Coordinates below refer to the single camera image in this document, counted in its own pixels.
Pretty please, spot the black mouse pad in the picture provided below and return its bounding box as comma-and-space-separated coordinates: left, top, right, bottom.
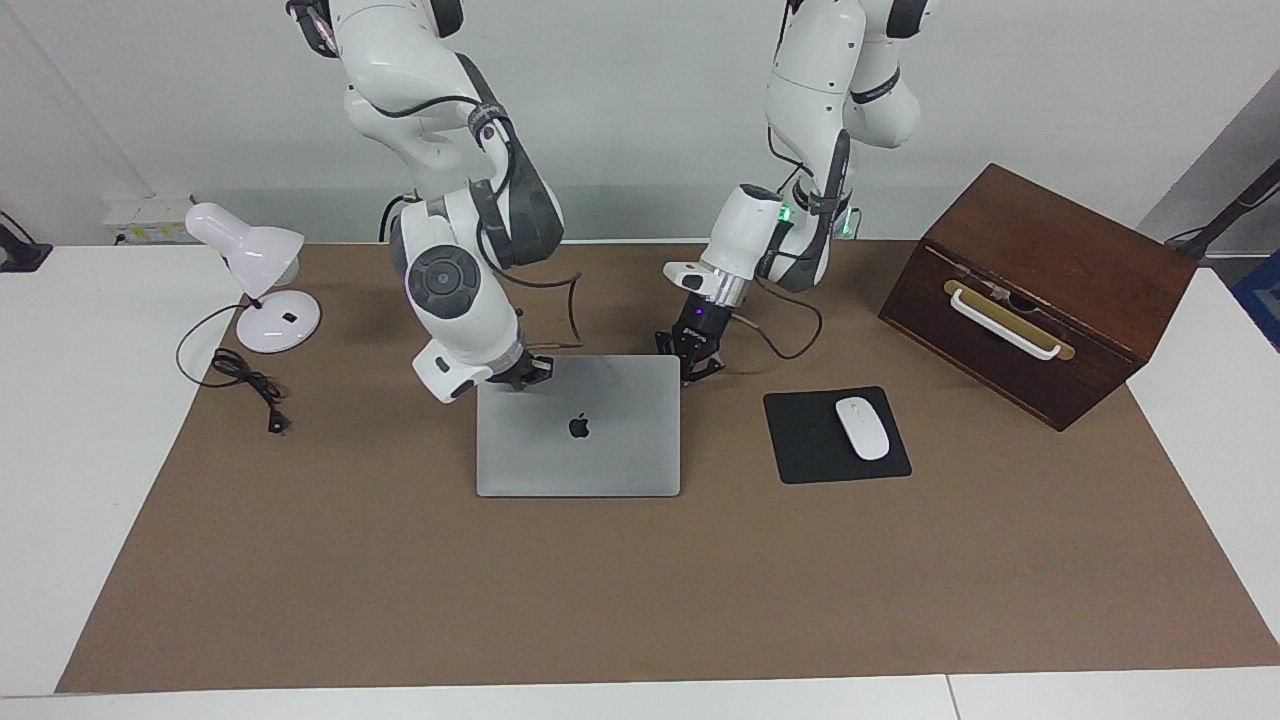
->
763, 386, 913, 486

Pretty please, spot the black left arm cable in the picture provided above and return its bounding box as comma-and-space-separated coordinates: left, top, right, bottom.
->
733, 125, 824, 361

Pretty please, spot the white wall power strip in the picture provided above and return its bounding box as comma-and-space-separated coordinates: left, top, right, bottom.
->
103, 194, 194, 247

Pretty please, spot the dark wooden box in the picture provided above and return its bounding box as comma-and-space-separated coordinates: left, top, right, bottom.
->
878, 162, 1199, 433

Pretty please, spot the blue bin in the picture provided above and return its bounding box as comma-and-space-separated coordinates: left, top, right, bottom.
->
1232, 250, 1280, 353

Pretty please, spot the white desk lamp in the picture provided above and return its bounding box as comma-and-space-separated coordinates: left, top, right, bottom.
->
184, 201, 323, 355

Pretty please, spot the black clamp mount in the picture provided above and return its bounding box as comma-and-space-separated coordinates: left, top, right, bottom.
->
0, 210, 53, 274

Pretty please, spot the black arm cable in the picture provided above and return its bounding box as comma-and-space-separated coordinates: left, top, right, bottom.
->
345, 90, 587, 353
733, 125, 824, 361

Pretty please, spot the gold handle plate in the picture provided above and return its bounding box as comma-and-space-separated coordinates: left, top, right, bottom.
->
943, 279, 1077, 362

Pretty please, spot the black stand pole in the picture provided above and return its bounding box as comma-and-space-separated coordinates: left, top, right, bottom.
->
1165, 157, 1280, 263

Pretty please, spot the white computer mouse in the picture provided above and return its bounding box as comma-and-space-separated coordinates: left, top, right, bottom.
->
835, 396, 891, 462

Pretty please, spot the black lamp power cable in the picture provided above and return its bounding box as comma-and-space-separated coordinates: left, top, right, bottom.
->
176, 303, 293, 437

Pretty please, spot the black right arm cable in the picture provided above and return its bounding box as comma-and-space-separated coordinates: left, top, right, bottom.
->
345, 90, 587, 353

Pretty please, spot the brown paper table mat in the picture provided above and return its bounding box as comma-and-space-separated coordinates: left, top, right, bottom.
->
55, 240, 1280, 695

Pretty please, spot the white box handle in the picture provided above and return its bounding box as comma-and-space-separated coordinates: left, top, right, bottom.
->
948, 288, 1063, 361

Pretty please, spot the silver grey laptop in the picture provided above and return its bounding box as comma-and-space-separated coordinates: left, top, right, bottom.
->
475, 353, 683, 499

